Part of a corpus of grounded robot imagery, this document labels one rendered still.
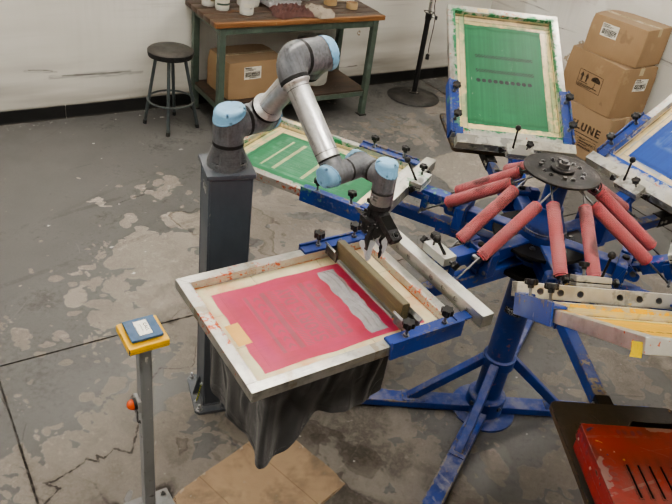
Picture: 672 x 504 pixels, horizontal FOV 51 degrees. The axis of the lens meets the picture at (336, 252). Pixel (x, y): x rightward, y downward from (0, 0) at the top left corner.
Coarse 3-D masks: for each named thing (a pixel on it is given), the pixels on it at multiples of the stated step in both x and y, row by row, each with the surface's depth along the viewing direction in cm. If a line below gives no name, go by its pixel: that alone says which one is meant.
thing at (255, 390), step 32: (288, 256) 258; (320, 256) 265; (384, 256) 266; (192, 288) 236; (416, 288) 252; (224, 352) 212; (352, 352) 219; (384, 352) 224; (256, 384) 203; (288, 384) 206
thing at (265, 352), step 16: (336, 304) 244; (368, 304) 246; (352, 320) 238; (384, 320) 240; (256, 336) 225; (352, 336) 231; (368, 336) 232; (256, 352) 219; (272, 352) 220; (288, 352) 221; (304, 352) 222; (320, 352) 223; (272, 368) 214
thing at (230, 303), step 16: (304, 272) 257; (336, 272) 260; (256, 288) 246; (272, 288) 247; (320, 288) 250; (352, 288) 253; (224, 304) 236; (240, 304) 238; (240, 320) 231; (256, 320) 232
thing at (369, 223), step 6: (372, 210) 235; (378, 210) 230; (384, 210) 230; (360, 216) 238; (366, 216) 237; (372, 216) 235; (366, 222) 235; (372, 222) 234; (360, 228) 239; (366, 228) 237; (372, 228) 233; (378, 228) 234; (372, 234) 234; (378, 234) 235
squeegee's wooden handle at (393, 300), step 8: (344, 240) 259; (344, 248) 255; (352, 248) 255; (344, 256) 256; (352, 256) 252; (360, 256) 251; (352, 264) 253; (360, 264) 248; (368, 264) 248; (352, 272) 254; (360, 272) 249; (368, 272) 245; (376, 272) 244; (360, 280) 250; (368, 280) 246; (376, 280) 241; (384, 280) 241; (368, 288) 247; (376, 288) 243; (384, 288) 238; (392, 288) 238; (376, 296) 244; (384, 296) 239; (392, 296) 235; (400, 296) 235; (384, 304) 240; (392, 304) 236; (400, 304) 232; (408, 304) 232; (392, 312) 237; (400, 312) 233
